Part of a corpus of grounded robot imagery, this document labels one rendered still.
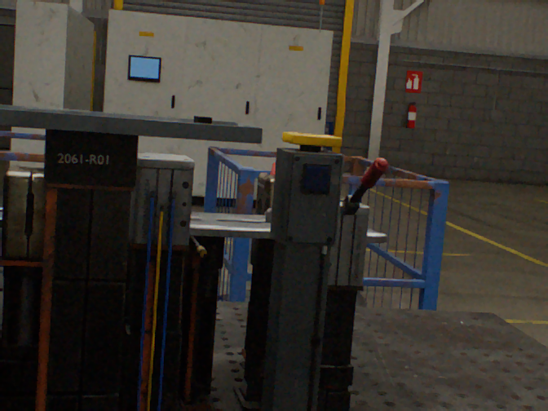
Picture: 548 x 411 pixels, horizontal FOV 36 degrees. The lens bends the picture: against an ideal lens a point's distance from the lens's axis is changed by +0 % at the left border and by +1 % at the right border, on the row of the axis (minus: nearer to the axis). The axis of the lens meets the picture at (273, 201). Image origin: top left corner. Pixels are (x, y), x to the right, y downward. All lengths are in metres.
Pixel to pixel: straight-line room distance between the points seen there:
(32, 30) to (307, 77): 2.91
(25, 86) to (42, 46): 0.45
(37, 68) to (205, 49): 1.74
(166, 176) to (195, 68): 7.97
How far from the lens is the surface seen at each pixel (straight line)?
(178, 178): 1.12
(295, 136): 0.99
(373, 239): 1.32
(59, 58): 9.05
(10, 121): 0.92
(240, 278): 3.07
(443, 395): 1.57
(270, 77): 9.17
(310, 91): 9.25
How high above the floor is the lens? 1.20
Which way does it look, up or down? 7 degrees down
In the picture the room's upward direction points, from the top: 5 degrees clockwise
